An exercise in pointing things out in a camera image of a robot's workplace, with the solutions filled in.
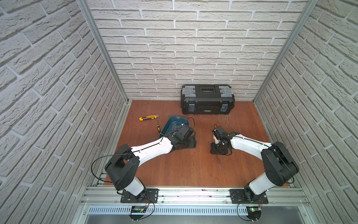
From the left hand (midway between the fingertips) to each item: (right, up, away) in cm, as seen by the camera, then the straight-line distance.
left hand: (195, 141), depth 85 cm
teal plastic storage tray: (-19, +6, +16) cm, 25 cm away
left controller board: (-32, -34, -12) cm, 48 cm away
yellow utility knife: (-35, +14, +23) cm, 45 cm away
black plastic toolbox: (+11, +28, +14) cm, 33 cm away
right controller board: (+29, -34, -15) cm, 47 cm away
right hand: (+14, -8, +6) cm, 17 cm away
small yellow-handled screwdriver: (-27, +8, +18) cm, 33 cm away
